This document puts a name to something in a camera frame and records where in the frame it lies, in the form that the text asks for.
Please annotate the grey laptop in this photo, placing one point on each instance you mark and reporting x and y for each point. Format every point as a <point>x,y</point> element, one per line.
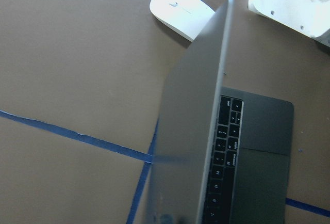
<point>221,155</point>

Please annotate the white computer mouse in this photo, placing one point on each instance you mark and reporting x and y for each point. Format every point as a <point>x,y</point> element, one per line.
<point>186,17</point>

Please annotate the white mounting pillar with base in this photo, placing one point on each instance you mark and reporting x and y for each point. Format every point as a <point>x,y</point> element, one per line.
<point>309,17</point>

